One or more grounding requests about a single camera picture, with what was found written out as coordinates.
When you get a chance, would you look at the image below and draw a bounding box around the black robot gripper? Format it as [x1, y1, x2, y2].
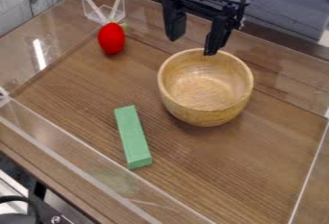
[160, 0, 248, 56]

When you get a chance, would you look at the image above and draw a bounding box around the red plush strawberry toy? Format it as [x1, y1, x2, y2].
[97, 22, 125, 55]

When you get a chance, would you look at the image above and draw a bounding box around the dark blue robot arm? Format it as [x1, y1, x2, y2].
[159, 0, 248, 56]

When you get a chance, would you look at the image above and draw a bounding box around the light wooden bowl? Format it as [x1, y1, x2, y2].
[156, 48, 254, 127]

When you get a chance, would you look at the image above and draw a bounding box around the blue grey sofa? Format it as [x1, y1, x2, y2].
[246, 0, 329, 40]

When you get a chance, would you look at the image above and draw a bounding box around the green rectangular block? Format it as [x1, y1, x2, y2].
[115, 105, 151, 169]

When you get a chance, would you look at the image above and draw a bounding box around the clear acrylic front wall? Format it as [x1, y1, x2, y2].
[0, 87, 214, 224]

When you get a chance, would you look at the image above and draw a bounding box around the black cable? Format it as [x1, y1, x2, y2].
[0, 194, 42, 224]

